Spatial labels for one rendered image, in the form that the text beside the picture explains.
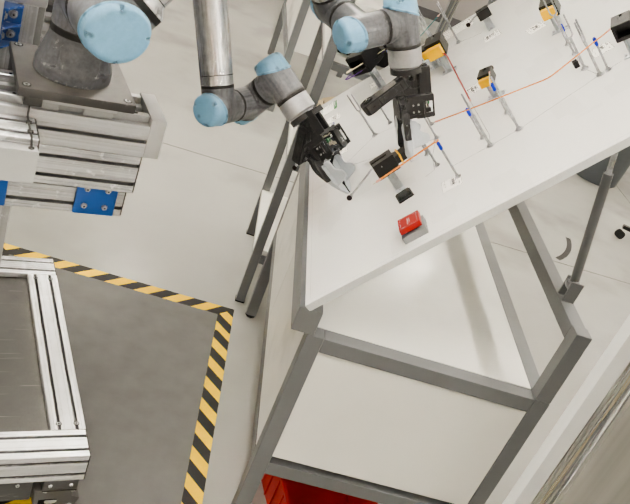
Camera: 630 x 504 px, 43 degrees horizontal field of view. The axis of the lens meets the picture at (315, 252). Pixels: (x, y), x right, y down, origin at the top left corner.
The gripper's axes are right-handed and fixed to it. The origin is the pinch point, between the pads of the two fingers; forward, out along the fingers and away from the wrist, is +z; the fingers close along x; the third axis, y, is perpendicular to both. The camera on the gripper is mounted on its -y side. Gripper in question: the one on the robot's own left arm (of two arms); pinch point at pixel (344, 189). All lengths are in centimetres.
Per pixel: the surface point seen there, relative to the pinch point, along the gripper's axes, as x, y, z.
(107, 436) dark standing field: -47, -96, 25
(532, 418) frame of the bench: 1, 10, 69
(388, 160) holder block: 6.8, 10.7, -0.2
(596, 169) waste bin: 403, -199, 111
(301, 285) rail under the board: -23.0, -4.1, 12.2
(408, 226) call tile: -10.9, 22.5, 12.7
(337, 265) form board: -16.8, 2.9, 12.7
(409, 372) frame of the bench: -16.3, 2.6, 42.3
